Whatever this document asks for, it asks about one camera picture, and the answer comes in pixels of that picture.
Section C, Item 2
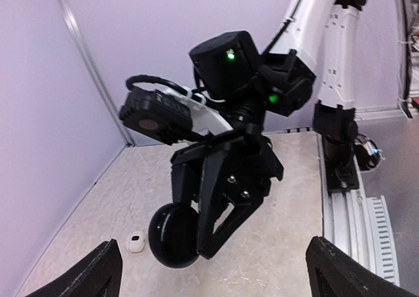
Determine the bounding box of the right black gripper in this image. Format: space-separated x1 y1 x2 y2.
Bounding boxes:
171 125 284 258

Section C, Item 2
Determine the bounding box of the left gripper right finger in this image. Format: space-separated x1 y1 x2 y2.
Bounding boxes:
306 236 409 297

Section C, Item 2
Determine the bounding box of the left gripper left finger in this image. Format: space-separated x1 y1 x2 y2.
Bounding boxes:
30 239 122 297

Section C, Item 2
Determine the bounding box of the white earbud charging case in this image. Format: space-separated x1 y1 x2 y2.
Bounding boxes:
126 231 146 253

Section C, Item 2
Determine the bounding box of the black round charging case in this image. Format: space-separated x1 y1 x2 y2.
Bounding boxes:
148 203 198 269

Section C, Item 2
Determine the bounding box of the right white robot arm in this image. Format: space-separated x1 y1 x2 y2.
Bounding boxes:
149 0 367 268

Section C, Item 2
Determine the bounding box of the front aluminium rail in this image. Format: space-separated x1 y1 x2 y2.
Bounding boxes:
317 135 400 286

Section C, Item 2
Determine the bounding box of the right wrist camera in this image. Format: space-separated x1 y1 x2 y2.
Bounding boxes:
117 82 235 146

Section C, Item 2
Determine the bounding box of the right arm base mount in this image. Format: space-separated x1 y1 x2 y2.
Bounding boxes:
313 101 382 194

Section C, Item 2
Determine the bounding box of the bundle of hanging cables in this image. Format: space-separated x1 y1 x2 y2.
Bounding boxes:
392 0 419 118

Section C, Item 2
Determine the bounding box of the right aluminium frame post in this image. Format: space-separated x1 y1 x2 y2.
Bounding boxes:
52 0 137 147

